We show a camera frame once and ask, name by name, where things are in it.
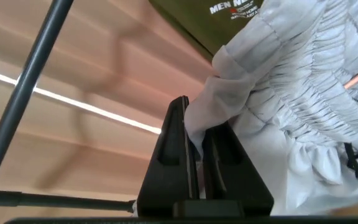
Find black clothes rack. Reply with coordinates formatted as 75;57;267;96
0;0;136;215

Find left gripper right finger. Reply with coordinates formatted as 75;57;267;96
201;121;275;217

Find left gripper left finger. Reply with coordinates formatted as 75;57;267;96
137;95;200;218

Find pale grey garment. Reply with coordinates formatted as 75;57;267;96
183;0;358;216

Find green printed shirt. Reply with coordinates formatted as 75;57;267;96
149;0;264;62

